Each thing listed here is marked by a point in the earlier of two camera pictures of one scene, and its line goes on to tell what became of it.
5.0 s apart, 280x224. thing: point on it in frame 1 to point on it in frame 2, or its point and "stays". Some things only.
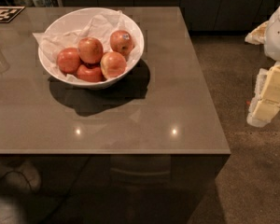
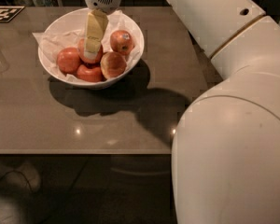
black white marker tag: [5, 14] stays
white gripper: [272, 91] to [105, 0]
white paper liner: [100, 27] stays
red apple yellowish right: [112, 64] stays
